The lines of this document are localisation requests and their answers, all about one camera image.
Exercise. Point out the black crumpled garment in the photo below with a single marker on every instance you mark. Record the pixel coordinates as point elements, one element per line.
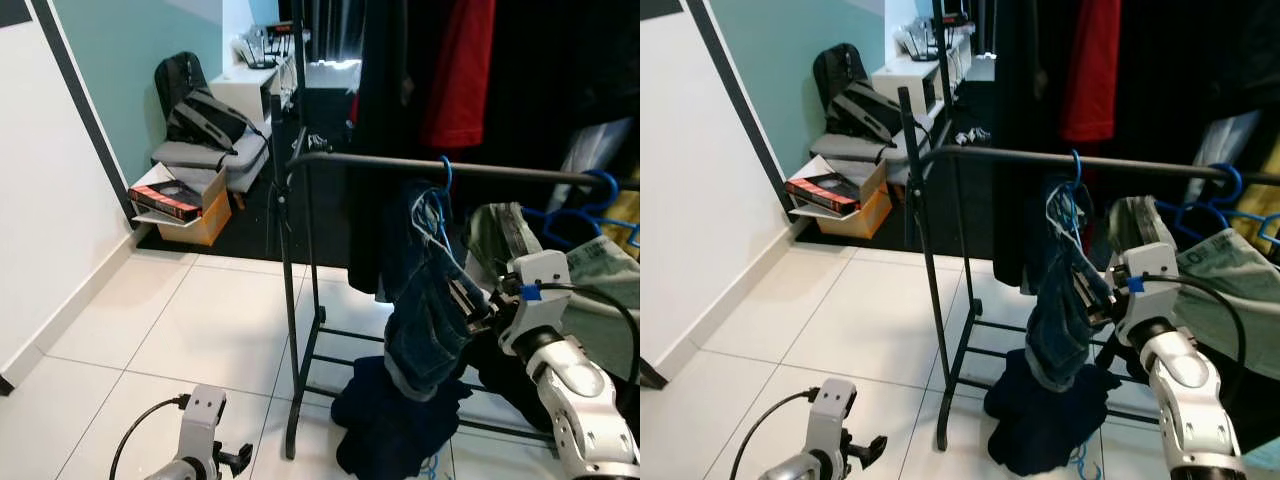
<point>505,385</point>

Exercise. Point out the white cabinet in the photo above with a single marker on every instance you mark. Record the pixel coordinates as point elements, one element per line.
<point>245,95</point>
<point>905,88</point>

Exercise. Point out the black backpack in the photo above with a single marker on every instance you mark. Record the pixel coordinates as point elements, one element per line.
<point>835,72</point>
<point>178,80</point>

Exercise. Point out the dark navy crumpled garment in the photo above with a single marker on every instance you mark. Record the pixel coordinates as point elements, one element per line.
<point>1045,410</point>
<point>395,420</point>

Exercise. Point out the orange cardboard box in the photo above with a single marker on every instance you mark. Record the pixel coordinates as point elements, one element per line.
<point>868,215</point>
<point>205,222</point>

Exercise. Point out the grey black striped bag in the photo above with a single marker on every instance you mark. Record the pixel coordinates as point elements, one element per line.
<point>210,118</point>
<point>868,112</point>

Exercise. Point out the yellow plaid garment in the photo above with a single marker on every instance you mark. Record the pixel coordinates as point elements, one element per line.
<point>625,225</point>
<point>1262,215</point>

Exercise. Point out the grey-green t-shirt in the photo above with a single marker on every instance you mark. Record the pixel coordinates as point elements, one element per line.
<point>595,275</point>
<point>1230,280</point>

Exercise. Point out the black metal clothes rack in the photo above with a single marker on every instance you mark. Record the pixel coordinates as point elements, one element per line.
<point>1000,155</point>
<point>400,163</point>

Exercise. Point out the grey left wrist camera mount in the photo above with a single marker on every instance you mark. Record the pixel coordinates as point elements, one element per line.
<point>203,415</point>
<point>832,410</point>

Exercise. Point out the blue denim shorts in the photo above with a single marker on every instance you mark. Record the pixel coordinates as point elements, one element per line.
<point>425,300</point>
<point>1065,300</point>

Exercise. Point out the black hanging garment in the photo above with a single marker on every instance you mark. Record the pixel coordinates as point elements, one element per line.
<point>545,80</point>
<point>1180,70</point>

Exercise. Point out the red black flat box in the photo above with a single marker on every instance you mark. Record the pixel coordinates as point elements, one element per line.
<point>822,192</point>
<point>165,200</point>

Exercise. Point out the red hanging garment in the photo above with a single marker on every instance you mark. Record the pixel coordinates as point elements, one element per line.
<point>1092,65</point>
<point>460,70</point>

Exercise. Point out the grey cushion seat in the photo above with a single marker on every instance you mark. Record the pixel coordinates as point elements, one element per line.
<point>215,160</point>
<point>860,152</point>

